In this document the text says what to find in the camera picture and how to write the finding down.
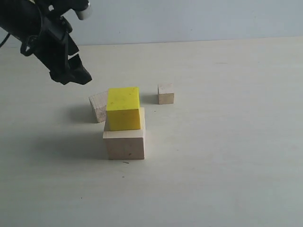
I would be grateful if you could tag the small wooden cube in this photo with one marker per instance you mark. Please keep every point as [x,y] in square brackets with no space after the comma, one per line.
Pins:
[166,94]

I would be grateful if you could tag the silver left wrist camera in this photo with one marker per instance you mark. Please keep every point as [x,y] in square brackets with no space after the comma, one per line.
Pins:
[83,9]

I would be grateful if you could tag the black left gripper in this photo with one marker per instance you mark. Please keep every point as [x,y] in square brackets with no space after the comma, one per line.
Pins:
[51,42]

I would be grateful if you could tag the medium wooden cube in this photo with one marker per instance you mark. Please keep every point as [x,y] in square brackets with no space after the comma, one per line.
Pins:
[98,103]

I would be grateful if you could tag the yellow cube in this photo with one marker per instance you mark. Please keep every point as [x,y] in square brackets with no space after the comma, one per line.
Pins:
[123,106]

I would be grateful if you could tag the large wooden cube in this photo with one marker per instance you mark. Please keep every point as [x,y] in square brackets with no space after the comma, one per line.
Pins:
[126,145]

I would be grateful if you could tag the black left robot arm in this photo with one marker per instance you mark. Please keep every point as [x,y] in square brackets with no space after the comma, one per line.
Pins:
[16,17]

